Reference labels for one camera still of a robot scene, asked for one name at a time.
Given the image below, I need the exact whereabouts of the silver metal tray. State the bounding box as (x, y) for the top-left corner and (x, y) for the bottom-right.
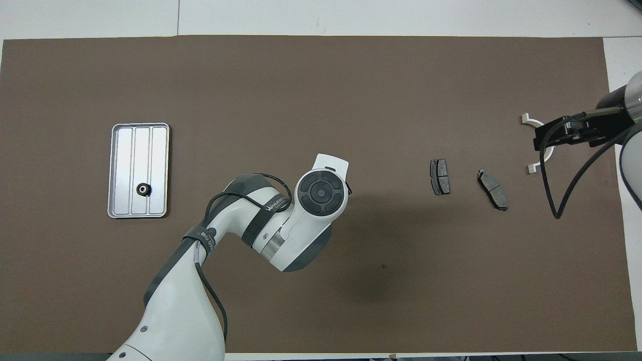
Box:
(107, 122), (171, 219)

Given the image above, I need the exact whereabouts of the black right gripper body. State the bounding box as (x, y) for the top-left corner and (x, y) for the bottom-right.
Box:
(535, 108), (631, 147)

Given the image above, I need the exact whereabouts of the elongated dark grey brake pad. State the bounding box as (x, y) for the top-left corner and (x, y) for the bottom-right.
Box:
(476, 169), (509, 212)

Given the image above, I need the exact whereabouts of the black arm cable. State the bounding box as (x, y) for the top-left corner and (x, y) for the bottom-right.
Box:
(539, 113), (642, 220)
(193, 173), (293, 344)

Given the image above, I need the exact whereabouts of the brown table mat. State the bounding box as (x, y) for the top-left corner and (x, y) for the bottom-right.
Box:
(0, 35), (637, 354)

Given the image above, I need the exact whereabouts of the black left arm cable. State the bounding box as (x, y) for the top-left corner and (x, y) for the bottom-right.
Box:
(193, 173), (293, 344)

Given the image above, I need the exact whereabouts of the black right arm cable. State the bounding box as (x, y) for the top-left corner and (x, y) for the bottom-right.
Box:
(539, 113), (642, 220)

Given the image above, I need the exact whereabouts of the rectangular dark grey brake pad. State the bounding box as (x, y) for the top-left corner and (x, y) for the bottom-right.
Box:
(429, 158), (451, 196)

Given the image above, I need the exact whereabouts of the white semicircular bracket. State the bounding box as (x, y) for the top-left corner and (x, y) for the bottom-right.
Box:
(520, 113), (555, 175)

